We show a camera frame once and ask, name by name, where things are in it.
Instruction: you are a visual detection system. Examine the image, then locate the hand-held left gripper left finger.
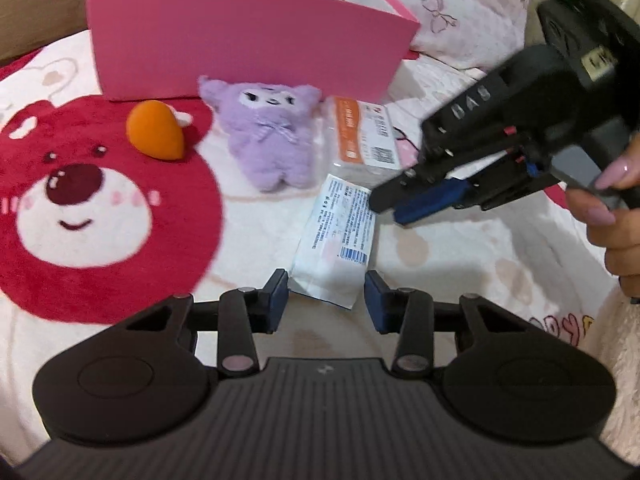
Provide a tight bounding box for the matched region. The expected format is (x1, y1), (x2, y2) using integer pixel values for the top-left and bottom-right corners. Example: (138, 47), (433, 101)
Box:
(120, 269), (290, 380)

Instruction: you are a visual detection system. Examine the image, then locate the brown pillow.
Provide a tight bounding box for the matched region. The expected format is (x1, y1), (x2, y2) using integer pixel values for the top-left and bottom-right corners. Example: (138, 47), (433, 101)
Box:
(0, 0), (126, 63)

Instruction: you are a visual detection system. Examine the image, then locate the pink cardboard box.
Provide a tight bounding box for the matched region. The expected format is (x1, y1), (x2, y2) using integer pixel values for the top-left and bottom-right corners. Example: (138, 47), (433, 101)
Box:
(86, 0), (421, 102)

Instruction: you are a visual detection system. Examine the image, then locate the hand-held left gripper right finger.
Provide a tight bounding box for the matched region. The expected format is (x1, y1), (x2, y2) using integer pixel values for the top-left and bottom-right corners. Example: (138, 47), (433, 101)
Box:
(364, 270), (533, 380)

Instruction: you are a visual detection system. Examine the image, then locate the person's right hand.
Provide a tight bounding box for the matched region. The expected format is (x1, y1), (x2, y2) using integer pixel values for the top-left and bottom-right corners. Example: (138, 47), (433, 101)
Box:
(565, 132), (640, 281)

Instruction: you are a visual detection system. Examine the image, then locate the red bear print blanket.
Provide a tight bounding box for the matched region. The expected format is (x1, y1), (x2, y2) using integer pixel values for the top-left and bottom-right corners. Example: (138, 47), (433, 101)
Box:
(0, 30), (640, 461)

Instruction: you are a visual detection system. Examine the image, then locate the pink checkered pillow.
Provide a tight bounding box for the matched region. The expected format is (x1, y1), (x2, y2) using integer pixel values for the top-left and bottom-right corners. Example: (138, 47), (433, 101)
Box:
(350, 0), (546, 71)

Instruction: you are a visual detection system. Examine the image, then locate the orange white tissue packet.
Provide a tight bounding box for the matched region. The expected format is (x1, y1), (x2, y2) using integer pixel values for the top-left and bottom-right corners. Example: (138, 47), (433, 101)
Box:
(327, 95), (418, 186)

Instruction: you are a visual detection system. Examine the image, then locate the purple plush toy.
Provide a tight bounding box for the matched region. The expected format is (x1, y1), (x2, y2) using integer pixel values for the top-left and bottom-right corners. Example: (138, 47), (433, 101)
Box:
(198, 76), (323, 193)

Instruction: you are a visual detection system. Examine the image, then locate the orange makeup sponge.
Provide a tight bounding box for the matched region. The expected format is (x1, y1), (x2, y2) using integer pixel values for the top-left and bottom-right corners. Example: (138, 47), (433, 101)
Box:
(126, 101), (186, 161)

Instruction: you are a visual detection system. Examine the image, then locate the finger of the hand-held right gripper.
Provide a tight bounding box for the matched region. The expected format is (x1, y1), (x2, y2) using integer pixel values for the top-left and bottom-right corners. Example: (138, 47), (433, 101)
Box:
(394, 175), (551, 224)
(370, 170), (451, 213)

